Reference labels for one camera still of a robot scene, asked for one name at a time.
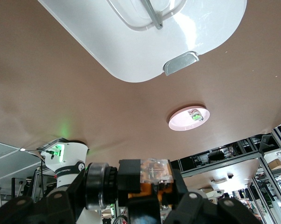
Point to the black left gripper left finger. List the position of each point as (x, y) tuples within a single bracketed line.
[(37, 210)]

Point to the aluminium frame shelving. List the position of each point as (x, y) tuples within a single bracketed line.
[(224, 161)]

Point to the brown table mat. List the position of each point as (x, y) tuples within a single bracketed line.
[(61, 93)]

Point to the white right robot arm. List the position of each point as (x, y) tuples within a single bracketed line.
[(65, 163)]

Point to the green and clear switch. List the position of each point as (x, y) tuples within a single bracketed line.
[(196, 116)]

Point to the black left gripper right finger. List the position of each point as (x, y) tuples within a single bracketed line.
[(201, 210)]

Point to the orange and black switch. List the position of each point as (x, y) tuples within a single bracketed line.
[(154, 172)]

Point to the white lidded box grey latches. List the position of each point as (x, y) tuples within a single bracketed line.
[(131, 46)]

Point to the pink round plate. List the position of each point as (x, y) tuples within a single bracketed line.
[(177, 121)]

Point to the brown cardboard box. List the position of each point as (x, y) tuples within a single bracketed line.
[(274, 163)]

